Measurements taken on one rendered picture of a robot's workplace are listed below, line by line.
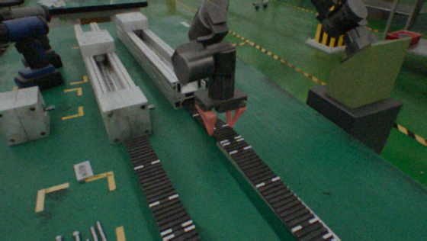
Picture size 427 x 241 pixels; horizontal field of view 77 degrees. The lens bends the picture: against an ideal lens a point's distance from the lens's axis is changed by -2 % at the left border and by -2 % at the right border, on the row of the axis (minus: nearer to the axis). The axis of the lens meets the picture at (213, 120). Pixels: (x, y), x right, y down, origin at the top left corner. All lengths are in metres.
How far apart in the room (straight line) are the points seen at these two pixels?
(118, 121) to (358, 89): 0.64
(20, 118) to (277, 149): 0.60
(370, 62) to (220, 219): 0.57
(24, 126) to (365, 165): 0.78
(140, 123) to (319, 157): 0.42
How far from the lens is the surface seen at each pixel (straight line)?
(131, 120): 0.66
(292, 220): 0.48
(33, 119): 0.76
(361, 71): 0.83
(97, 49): 1.01
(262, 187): 0.51
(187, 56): 0.50
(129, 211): 0.53
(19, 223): 0.60
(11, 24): 0.99
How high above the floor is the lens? 1.18
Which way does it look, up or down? 33 degrees down
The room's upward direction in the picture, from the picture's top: straight up
